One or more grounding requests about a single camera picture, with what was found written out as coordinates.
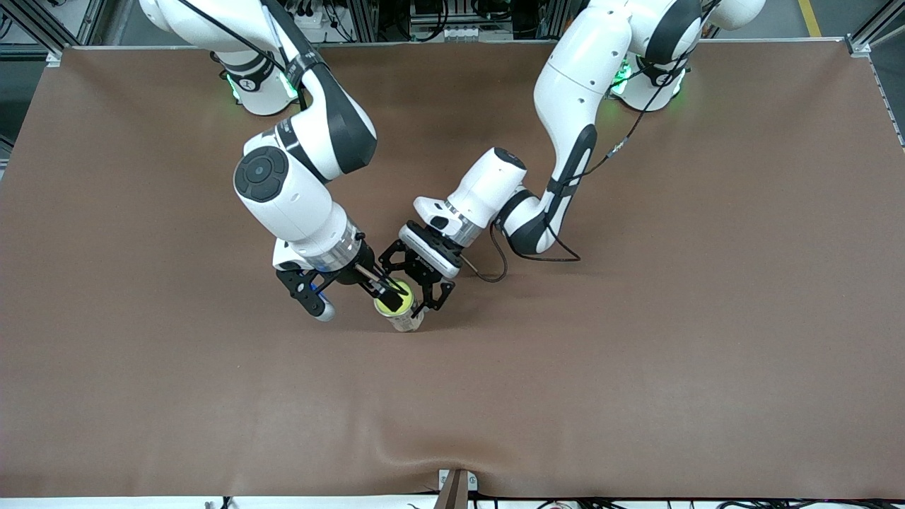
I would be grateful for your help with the aluminium frame strut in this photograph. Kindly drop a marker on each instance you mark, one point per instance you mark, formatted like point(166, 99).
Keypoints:
point(42, 25)
point(877, 28)

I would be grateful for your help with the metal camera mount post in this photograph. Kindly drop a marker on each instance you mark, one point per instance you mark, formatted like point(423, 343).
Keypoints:
point(453, 489)

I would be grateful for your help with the brown table mat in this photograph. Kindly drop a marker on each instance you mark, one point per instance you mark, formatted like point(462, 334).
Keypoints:
point(636, 389)

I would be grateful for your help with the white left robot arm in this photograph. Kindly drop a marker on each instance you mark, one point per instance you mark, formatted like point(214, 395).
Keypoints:
point(580, 78)

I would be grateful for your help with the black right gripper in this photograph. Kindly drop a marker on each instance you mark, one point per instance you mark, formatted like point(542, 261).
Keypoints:
point(355, 272)

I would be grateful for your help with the white terminal strip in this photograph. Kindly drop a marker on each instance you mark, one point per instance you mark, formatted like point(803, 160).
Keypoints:
point(461, 33)

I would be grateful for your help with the aluminium side rail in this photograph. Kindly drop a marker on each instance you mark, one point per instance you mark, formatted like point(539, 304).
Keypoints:
point(887, 99)

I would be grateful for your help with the black electronics unit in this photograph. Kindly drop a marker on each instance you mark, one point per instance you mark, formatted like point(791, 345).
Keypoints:
point(438, 10)

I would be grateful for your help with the white power strip with plugs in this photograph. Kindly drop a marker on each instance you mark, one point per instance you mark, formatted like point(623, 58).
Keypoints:
point(318, 18)

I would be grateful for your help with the metal corner bracket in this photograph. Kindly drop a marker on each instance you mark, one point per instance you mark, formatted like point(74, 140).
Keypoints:
point(858, 45)
point(54, 58)

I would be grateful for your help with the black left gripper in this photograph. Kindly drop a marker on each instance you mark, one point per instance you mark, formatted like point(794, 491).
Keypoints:
point(420, 266)

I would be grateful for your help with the clear tennis ball can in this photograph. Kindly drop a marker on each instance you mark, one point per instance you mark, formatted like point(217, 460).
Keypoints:
point(406, 324)

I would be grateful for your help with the yellow-green tennis ball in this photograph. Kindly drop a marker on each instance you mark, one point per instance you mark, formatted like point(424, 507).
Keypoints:
point(390, 305)

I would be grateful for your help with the aluminium frame post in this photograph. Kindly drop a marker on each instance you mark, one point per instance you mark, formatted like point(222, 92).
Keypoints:
point(553, 18)
point(362, 18)

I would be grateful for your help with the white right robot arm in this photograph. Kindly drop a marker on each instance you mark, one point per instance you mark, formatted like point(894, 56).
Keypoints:
point(290, 198)

